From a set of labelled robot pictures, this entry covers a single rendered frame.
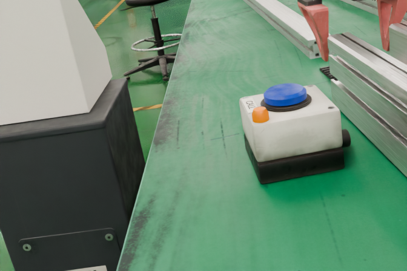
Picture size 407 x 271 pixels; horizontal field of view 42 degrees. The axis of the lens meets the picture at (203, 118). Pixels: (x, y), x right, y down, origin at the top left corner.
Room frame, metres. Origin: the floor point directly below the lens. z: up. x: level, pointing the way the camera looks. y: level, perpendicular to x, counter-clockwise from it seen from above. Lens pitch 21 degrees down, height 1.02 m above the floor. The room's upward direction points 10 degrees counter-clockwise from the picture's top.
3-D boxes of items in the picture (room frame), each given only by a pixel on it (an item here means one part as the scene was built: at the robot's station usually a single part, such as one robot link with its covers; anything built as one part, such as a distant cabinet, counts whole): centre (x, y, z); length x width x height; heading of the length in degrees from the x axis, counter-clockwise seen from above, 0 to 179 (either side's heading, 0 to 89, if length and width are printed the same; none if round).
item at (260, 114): (0.43, -0.05, 0.85); 0.01 x 0.01 x 0.01
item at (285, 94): (0.46, -0.08, 0.84); 0.04 x 0.04 x 0.02
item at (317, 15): (0.63, -0.18, 0.87); 0.07 x 0.07 x 0.09; 1
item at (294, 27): (1.26, -0.19, 0.79); 0.96 x 0.04 x 0.03; 2
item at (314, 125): (0.46, -0.09, 0.81); 0.10 x 0.08 x 0.06; 92
